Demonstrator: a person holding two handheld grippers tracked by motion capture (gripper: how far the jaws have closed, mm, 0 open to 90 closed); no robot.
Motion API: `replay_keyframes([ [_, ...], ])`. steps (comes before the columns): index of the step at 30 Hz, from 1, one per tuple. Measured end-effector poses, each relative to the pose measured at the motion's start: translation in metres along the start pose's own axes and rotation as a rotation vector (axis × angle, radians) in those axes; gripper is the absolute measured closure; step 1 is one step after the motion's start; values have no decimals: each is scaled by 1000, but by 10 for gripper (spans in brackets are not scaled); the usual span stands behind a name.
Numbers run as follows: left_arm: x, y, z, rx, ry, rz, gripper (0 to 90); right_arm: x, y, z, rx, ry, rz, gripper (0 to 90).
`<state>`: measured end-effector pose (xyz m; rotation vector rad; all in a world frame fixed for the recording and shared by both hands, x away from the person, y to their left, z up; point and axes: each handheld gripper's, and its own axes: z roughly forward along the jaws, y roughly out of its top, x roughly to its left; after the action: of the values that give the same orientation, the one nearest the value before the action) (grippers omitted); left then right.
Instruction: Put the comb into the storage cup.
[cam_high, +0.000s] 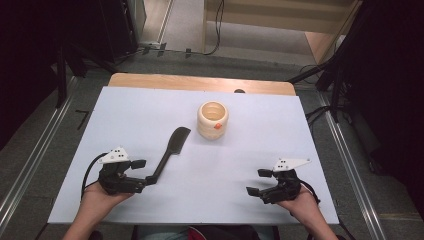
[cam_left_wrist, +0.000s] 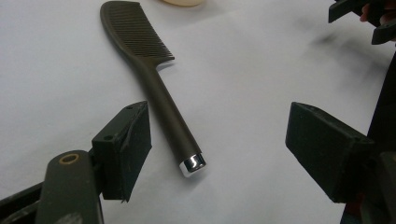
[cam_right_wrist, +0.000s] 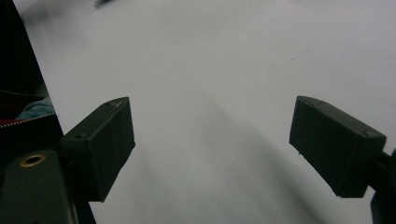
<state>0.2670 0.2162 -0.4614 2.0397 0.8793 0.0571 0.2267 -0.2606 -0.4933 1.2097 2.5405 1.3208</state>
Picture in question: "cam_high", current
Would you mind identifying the person's lap clothing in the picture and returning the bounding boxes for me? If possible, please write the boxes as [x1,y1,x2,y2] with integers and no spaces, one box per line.
[133,224,279,240]

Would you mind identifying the hanging black cable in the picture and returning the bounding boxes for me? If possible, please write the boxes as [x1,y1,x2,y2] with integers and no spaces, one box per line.
[203,0,225,56]

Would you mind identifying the white board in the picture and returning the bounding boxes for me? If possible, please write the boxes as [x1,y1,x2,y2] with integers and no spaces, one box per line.
[47,85,340,225]

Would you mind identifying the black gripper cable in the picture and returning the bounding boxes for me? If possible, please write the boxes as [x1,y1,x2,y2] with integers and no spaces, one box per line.
[298,179,322,205]
[80,152,109,201]

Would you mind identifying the person's right hand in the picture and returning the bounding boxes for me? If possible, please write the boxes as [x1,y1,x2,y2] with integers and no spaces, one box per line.
[276,184,322,223]

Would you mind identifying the dark curtain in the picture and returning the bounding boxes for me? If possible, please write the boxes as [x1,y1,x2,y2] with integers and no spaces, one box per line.
[346,0,424,211]
[0,0,139,151]

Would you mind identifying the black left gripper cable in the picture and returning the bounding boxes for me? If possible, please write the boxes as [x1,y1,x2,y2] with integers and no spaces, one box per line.
[80,152,109,201]

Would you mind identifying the person's left hand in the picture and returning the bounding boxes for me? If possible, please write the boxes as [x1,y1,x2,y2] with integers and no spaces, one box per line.
[80,181,134,221]

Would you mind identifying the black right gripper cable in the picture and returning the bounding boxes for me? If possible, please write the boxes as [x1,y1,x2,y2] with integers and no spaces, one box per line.
[298,179,322,205]

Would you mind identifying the black floor cables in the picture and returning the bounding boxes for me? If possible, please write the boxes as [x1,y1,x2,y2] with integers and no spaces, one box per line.
[304,105,332,128]

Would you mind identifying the metal floor rail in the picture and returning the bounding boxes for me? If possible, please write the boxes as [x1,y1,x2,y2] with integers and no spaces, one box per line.
[0,76,79,231]
[318,91,388,240]

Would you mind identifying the light wooden shelf unit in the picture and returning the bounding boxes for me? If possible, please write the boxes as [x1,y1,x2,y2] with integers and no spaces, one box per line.
[201,0,363,66]

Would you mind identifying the wooden table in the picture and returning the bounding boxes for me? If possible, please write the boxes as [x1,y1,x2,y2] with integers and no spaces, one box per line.
[108,73,297,97]

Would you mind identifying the power strip with plugs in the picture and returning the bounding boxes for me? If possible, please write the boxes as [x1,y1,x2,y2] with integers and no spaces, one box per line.
[138,40,168,57]

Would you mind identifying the black metal stand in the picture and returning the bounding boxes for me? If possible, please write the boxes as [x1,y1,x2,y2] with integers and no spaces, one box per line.
[54,43,118,109]
[288,0,368,123]

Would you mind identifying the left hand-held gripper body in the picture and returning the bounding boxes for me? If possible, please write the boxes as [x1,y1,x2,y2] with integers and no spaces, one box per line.
[98,146,148,195]

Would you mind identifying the cream ribbed wooden cup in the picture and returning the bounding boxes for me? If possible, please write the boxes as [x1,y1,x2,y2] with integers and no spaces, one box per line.
[196,100,230,140]

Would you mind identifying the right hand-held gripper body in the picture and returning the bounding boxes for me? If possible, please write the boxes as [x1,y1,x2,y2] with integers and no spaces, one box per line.
[258,158,312,205]

